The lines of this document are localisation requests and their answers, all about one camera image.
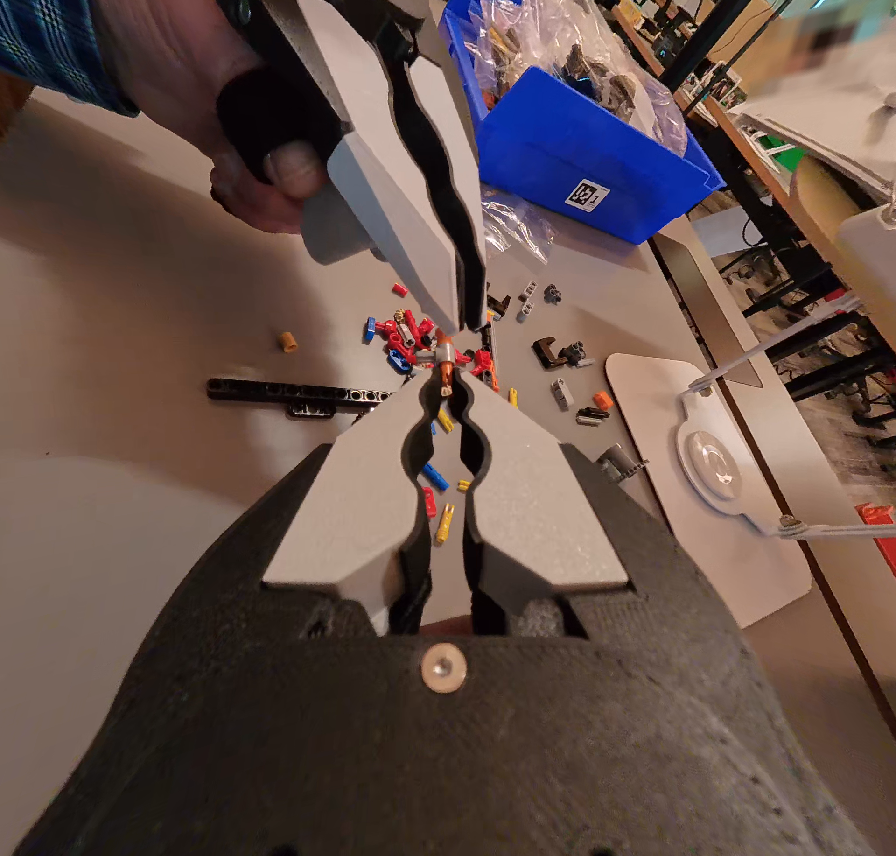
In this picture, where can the small clear plastic bag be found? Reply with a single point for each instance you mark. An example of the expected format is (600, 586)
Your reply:
(518, 226)

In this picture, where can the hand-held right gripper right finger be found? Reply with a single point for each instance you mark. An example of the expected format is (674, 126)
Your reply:
(539, 520)

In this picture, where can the orange grey lego subassembly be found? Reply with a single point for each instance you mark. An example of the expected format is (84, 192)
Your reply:
(444, 360)

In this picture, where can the pile of small lego pieces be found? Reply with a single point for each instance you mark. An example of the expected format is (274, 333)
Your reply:
(413, 334)

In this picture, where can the long multicolour lego chassis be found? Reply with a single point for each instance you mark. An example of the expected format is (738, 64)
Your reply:
(498, 303)

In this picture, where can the person's left forearm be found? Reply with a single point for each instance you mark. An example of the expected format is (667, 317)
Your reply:
(42, 23)

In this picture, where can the small yellow lego bush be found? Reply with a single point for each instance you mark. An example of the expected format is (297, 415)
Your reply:
(288, 342)

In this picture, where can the white book stand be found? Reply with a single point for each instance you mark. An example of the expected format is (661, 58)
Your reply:
(700, 520)

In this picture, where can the black angled lego piece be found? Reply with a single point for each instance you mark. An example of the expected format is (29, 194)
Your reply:
(546, 355)

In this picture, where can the person's left hand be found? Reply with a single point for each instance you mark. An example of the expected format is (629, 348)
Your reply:
(168, 51)

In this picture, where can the black grey lego pin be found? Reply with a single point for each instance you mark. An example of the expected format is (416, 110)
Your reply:
(591, 416)

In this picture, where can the clear bags of lego parts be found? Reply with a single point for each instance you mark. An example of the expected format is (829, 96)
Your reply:
(560, 23)

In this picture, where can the light grey lego connector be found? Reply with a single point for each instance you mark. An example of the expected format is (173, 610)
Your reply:
(562, 394)

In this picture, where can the orange red plastic object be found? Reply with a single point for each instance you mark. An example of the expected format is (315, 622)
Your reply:
(878, 541)

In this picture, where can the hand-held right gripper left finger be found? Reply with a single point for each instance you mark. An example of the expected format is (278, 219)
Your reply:
(336, 520)

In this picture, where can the black double lego connector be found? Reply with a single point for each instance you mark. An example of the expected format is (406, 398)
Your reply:
(553, 294)

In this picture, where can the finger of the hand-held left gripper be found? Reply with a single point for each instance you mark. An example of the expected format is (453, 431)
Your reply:
(399, 219)
(451, 142)

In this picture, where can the blue storage bin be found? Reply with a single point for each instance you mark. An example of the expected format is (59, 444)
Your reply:
(560, 149)

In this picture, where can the dark grey lego connector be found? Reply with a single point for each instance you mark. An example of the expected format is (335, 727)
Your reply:
(577, 354)

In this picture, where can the long black lego beam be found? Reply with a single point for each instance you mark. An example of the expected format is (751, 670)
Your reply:
(280, 388)

